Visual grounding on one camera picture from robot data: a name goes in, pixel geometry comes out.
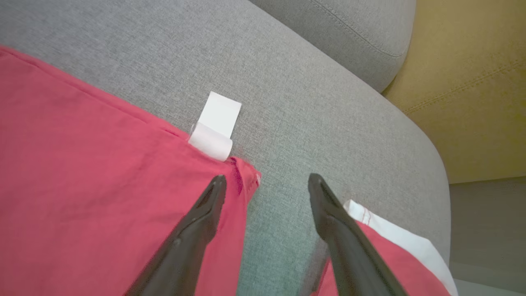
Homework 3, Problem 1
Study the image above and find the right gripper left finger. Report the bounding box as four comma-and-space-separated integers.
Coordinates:
123, 175, 227, 296

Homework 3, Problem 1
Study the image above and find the red garment with white band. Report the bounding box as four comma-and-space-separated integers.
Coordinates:
310, 199, 459, 296

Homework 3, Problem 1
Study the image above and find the yellow sofa cushion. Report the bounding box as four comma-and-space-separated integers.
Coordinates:
382, 0, 526, 184

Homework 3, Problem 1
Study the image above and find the small grey sofa cushion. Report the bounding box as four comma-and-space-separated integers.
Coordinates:
251, 0, 416, 93

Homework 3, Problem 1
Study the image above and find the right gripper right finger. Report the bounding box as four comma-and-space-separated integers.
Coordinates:
307, 173, 408, 296

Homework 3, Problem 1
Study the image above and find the red and white striped garment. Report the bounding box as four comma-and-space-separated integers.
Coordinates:
0, 45, 262, 296

